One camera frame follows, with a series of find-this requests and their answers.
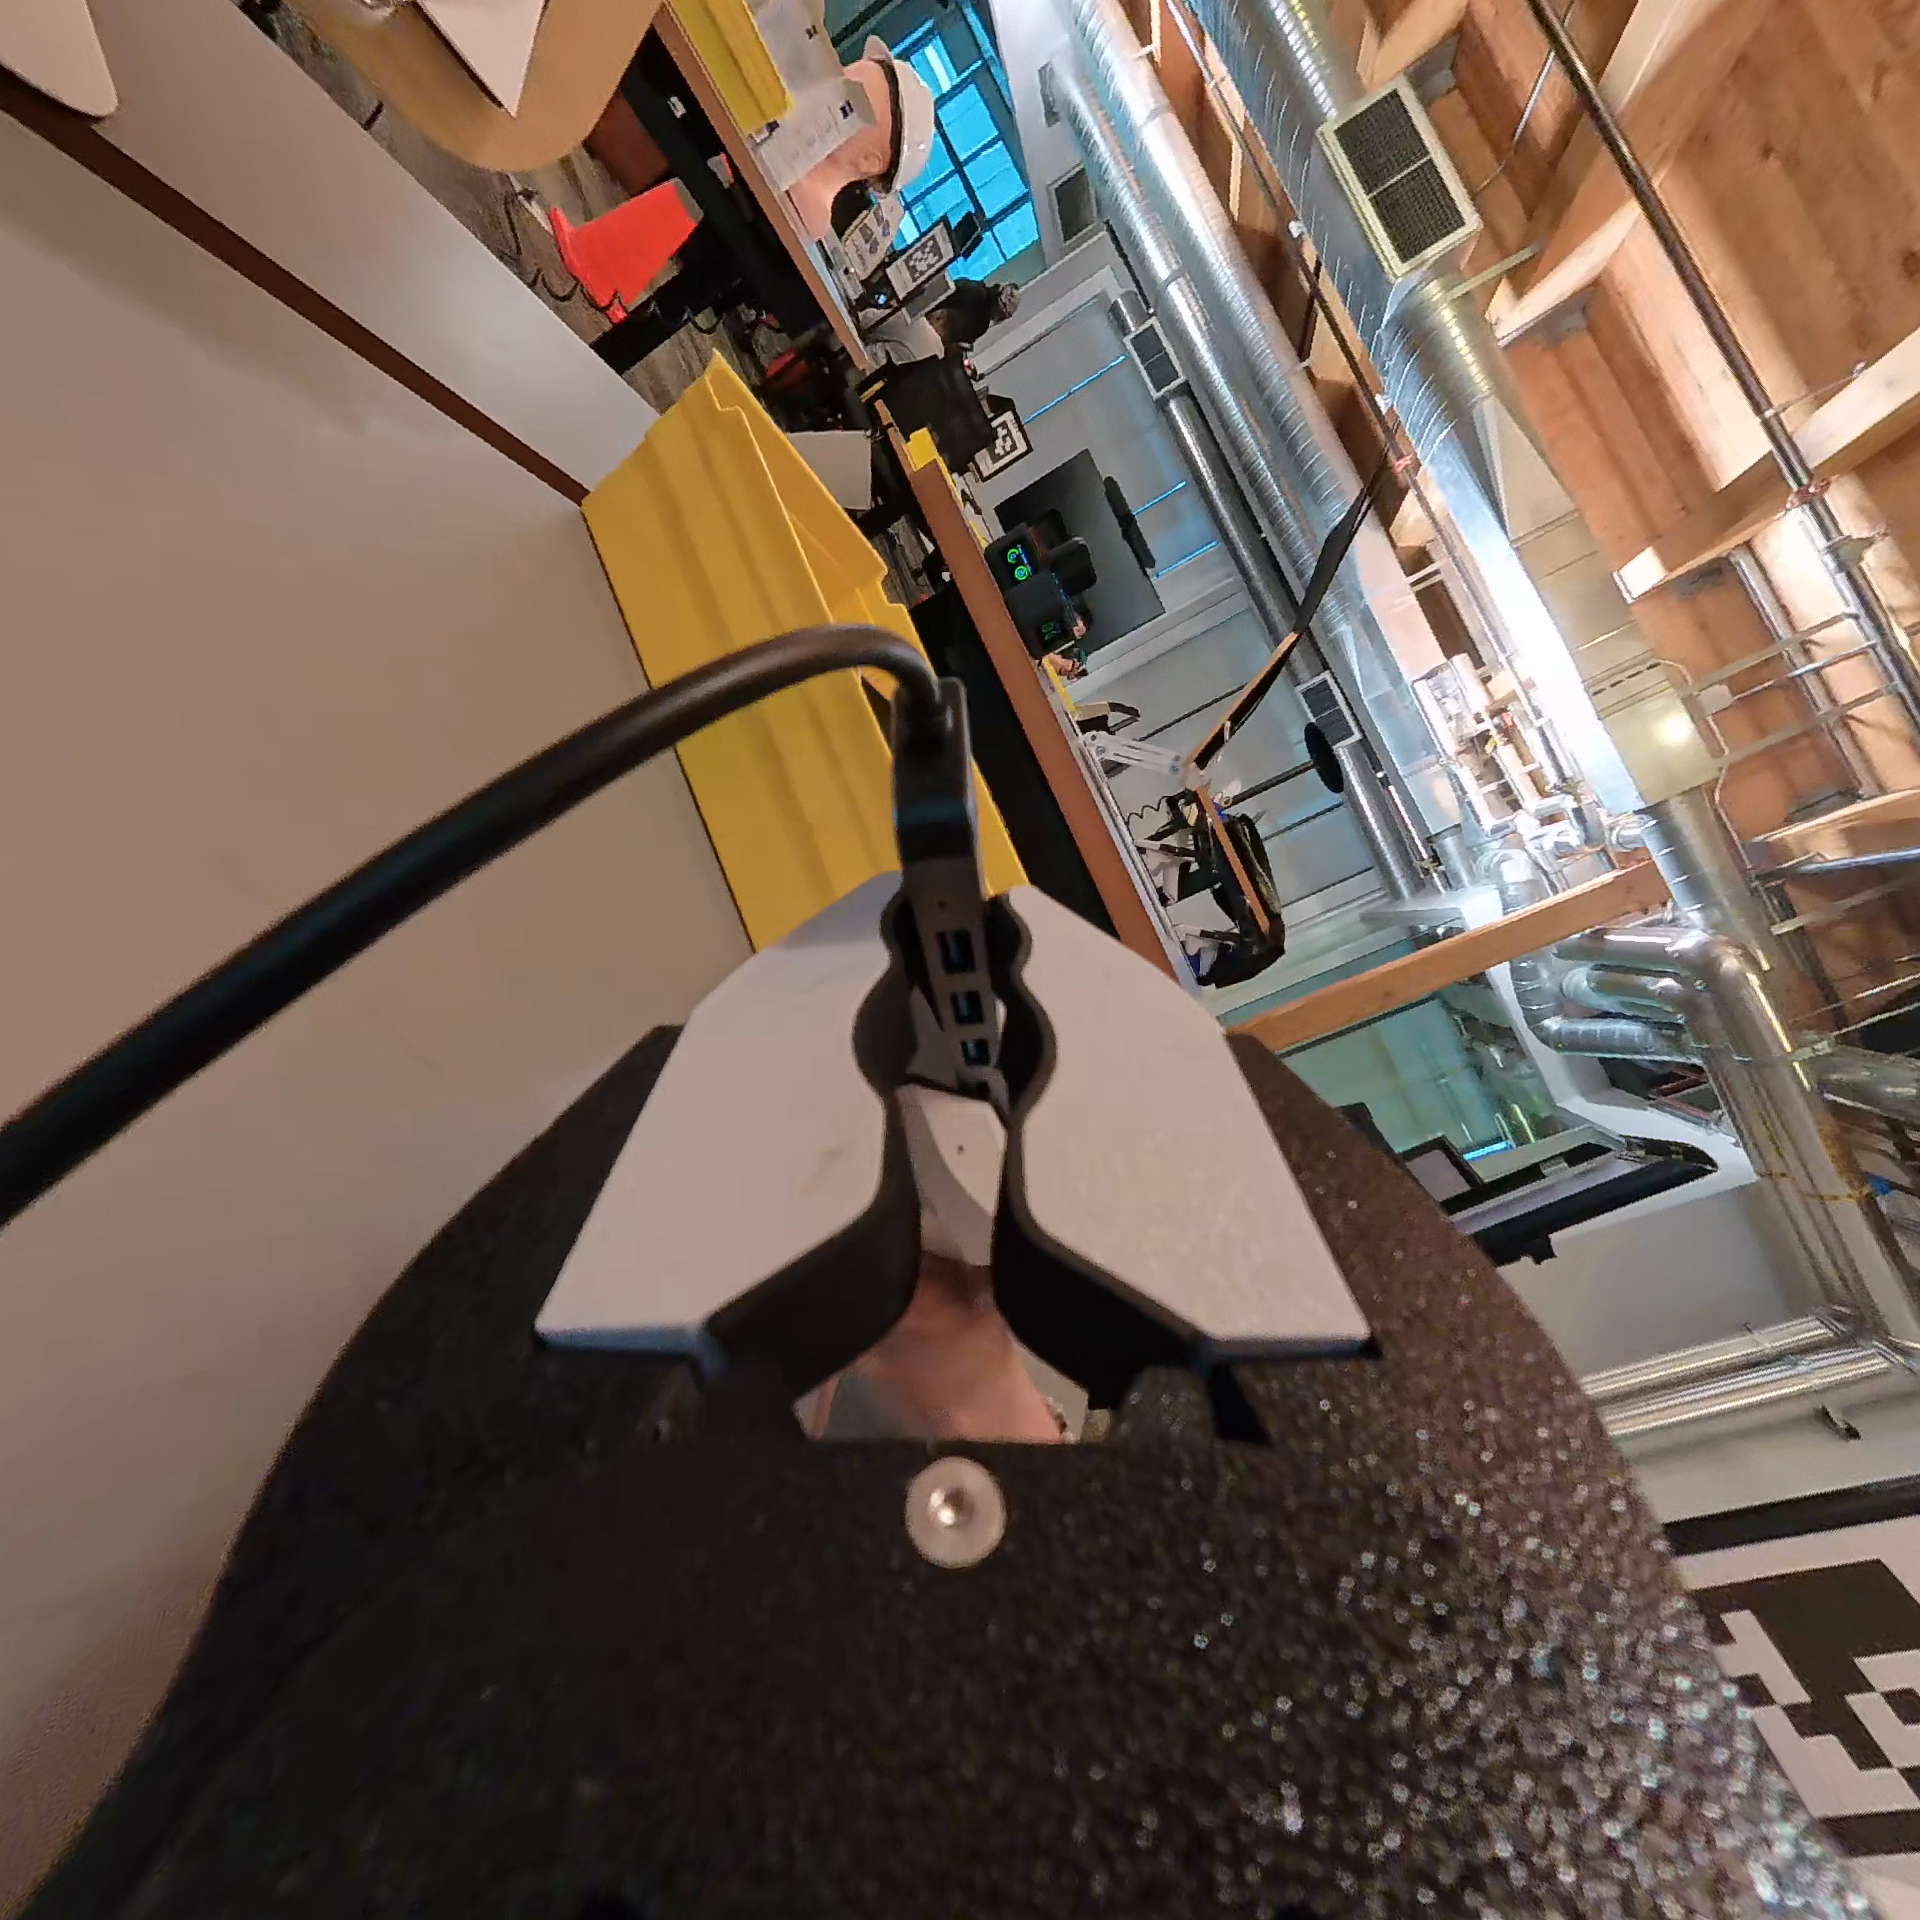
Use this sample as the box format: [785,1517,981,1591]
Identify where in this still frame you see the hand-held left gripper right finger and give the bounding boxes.
[991,887,1373,1413]

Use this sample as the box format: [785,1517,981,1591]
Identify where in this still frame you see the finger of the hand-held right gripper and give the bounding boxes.
[895,1083,1011,1268]

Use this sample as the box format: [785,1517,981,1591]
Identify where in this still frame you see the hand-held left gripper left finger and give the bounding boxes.
[532,884,920,1389]

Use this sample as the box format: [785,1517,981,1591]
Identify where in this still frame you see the person's right hand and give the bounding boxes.
[796,1252,1073,1445]

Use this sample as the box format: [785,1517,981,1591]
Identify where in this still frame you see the yellow plastic bin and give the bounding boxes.
[582,353,1037,954]

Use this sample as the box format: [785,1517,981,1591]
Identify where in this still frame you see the silver pipe bundle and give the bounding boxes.
[1499,780,1920,1354]

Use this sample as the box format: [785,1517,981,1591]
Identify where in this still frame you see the black device green lights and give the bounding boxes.
[983,509,1097,664]

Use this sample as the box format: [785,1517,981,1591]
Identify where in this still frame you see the black monitor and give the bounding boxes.
[997,450,1163,634]

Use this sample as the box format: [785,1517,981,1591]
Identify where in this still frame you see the orange traffic cone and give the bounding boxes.
[543,181,704,309]

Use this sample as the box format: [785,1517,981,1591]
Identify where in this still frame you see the mannequin head white helmet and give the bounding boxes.
[785,37,940,242]

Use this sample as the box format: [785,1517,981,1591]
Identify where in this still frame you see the white vent grille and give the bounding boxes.
[1317,75,1487,280]

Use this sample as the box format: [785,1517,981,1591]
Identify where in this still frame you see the printed instruction sheet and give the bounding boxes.
[411,0,567,119]

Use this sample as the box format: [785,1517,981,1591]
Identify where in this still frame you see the silver ventilation duct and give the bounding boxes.
[1049,0,1518,904]

